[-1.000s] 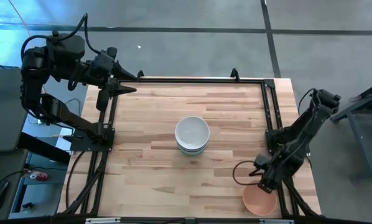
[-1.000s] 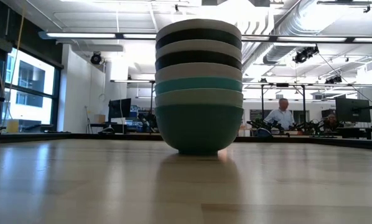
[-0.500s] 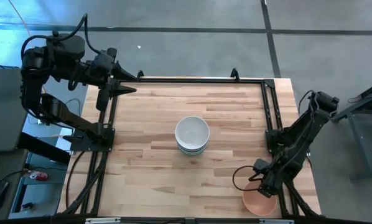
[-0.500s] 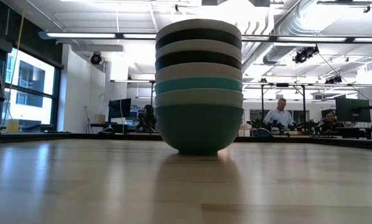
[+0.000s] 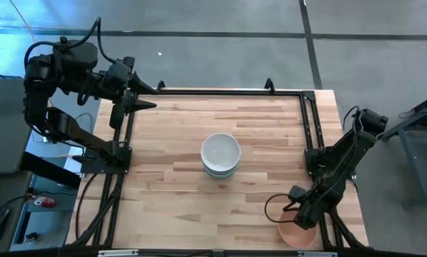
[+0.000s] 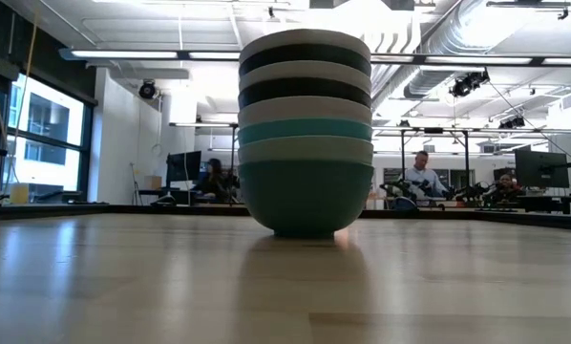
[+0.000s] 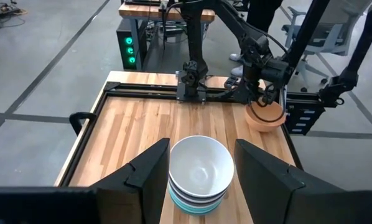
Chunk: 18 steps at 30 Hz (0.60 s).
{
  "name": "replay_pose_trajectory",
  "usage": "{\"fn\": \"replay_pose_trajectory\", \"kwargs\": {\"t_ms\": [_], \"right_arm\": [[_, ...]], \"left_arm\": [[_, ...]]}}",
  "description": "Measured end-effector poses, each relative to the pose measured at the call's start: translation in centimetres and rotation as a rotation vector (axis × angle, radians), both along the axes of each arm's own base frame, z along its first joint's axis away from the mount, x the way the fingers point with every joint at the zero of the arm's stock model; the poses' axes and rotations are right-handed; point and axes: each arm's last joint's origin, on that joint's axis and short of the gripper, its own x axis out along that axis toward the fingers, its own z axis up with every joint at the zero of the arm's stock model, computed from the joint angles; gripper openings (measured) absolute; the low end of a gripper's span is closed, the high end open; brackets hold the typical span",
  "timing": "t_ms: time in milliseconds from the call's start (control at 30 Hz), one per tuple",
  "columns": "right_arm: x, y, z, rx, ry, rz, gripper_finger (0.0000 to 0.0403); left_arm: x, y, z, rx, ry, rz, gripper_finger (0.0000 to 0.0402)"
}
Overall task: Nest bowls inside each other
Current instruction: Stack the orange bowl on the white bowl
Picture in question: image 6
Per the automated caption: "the pale mint bowl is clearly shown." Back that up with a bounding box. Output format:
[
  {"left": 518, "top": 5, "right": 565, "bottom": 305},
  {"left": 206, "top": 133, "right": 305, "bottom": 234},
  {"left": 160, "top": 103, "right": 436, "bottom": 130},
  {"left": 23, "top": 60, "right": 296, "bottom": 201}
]
[{"left": 238, "top": 135, "right": 375, "bottom": 166}]

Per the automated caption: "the teal bowl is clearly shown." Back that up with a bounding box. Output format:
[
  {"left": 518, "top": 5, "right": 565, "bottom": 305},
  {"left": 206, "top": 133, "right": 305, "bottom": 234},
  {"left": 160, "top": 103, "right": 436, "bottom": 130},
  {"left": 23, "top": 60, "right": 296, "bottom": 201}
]
[
  {"left": 238, "top": 118, "right": 373, "bottom": 146},
  {"left": 238, "top": 160, "right": 375, "bottom": 239}
]

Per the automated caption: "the black bowl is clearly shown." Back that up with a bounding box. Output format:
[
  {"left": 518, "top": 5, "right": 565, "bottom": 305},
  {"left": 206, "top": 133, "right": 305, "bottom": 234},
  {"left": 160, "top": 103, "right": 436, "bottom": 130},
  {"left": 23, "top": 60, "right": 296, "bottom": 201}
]
[
  {"left": 239, "top": 43, "right": 372, "bottom": 77},
  {"left": 238, "top": 76, "right": 372, "bottom": 110}
]

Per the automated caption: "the person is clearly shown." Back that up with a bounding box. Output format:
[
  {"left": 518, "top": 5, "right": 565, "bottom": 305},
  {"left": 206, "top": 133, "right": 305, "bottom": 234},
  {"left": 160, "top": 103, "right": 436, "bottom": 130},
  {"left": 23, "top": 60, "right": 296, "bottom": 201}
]
[
  {"left": 493, "top": 173, "right": 523, "bottom": 202},
  {"left": 193, "top": 158, "right": 242, "bottom": 205},
  {"left": 403, "top": 150, "right": 452, "bottom": 202}
]

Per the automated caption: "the black computer monitor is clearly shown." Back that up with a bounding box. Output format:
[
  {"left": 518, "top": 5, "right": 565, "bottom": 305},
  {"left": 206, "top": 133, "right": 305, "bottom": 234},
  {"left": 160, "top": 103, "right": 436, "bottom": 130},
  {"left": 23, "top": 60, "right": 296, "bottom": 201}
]
[
  {"left": 164, "top": 150, "right": 203, "bottom": 185},
  {"left": 513, "top": 148, "right": 571, "bottom": 190}
]

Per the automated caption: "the long ceiling light bar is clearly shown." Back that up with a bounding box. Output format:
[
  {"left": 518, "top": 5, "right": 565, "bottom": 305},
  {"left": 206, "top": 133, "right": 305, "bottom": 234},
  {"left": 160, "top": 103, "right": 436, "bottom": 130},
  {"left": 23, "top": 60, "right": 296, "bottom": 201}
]
[{"left": 58, "top": 47, "right": 571, "bottom": 68}]

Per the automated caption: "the black hanging spotlight cluster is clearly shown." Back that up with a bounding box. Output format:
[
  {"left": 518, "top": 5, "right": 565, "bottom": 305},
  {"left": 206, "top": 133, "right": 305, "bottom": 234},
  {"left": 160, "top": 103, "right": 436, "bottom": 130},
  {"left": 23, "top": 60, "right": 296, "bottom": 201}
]
[{"left": 449, "top": 70, "right": 491, "bottom": 99}]

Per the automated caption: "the large window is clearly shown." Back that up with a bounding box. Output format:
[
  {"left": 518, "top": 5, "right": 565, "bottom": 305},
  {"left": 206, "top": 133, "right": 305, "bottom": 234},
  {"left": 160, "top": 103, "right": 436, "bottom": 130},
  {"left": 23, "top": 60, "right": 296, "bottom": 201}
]
[{"left": 0, "top": 71, "right": 95, "bottom": 206}]

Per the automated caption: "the yellow bin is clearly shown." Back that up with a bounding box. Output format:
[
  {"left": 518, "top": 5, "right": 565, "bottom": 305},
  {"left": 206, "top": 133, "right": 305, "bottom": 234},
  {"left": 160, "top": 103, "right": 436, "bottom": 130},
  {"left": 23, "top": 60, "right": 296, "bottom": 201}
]
[{"left": 10, "top": 183, "right": 30, "bottom": 205}]

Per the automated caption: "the background black rig frame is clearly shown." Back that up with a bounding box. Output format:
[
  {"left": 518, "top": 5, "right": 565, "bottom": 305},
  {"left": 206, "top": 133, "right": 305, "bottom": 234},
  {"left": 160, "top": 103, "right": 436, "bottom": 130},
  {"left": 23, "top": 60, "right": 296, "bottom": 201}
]
[{"left": 169, "top": 121, "right": 472, "bottom": 211}]

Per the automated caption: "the silver ventilation duct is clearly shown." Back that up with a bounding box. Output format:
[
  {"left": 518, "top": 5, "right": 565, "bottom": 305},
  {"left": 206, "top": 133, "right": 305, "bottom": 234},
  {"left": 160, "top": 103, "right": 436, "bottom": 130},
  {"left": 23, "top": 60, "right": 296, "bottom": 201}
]
[{"left": 370, "top": 0, "right": 520, "bottom": 99}]

